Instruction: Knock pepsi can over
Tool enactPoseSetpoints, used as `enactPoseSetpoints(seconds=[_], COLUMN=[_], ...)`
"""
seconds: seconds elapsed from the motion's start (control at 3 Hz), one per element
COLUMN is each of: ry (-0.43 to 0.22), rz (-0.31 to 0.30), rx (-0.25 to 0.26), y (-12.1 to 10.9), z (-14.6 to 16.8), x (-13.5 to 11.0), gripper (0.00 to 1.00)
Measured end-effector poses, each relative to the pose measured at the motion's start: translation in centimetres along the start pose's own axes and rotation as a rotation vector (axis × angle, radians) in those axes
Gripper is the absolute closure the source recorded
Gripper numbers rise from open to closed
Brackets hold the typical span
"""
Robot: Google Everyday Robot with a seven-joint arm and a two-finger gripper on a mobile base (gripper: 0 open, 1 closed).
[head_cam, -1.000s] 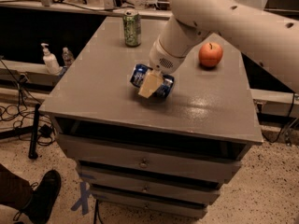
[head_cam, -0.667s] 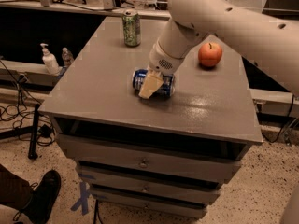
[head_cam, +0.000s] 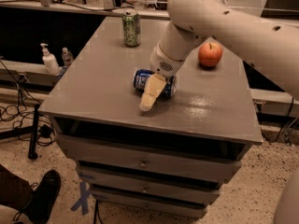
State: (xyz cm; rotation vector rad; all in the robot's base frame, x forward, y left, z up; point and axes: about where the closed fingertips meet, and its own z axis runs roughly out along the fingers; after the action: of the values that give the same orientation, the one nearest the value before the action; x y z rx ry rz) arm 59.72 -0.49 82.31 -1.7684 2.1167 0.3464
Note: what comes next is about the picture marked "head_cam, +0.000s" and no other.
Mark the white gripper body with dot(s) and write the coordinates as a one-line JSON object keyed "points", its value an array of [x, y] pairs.
{"points": [[163, 64]]}

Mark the black shoe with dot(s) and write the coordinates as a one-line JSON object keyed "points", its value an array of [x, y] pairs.
{"points": [[42, 199]]}

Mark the bottom grey drawer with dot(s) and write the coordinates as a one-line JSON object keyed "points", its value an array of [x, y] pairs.
{"points": [[110, 196]]}

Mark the grey drawer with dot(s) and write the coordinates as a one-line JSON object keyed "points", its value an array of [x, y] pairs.
{"points": [[110, 196], [155, 185], [120, 155]]}

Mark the white pump sanitizer bottle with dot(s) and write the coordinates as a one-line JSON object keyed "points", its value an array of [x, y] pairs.
{"points": [[49, 60]]}

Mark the middle grey drawer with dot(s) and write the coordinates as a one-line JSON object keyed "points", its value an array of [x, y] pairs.
{"points": [[155, 185]]}

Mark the blue pepsi can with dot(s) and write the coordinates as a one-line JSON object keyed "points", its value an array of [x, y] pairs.
{"points": [[141, 76]]}

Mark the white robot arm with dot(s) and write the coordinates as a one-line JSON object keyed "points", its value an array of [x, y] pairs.
{"points": [[273, 49]]}

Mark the top grey drawer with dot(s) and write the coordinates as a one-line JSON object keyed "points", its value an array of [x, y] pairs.
{"points": [[120, 155]]}

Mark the grey drawer cabinet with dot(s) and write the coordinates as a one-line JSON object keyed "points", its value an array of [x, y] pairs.
{"points": [[210, 117]]}

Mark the green soda can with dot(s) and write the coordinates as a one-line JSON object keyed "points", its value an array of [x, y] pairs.
{"points": [[131, 28]]}

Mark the grey metal railing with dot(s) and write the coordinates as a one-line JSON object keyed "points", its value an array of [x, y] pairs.
{"points": [[93, 6]]}

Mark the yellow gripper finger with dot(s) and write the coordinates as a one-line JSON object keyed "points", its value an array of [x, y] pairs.
{"points": [[153, 88]]}

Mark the black stand leg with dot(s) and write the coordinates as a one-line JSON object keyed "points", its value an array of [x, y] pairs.
{"points": [[17, 132]]}

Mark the brown trouser leg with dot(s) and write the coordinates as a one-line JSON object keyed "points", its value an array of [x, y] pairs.
{"points": [[15, 192]]}

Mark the clear plastic water bottle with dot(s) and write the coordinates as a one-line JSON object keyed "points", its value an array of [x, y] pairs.
{"points": [[67, 57]]}

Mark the blue tape cross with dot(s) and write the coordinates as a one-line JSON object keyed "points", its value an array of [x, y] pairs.
{"points": [[82, 201]]}

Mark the red apple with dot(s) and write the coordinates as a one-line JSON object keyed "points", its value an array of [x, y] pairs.
{"points": [[209, 54]]}

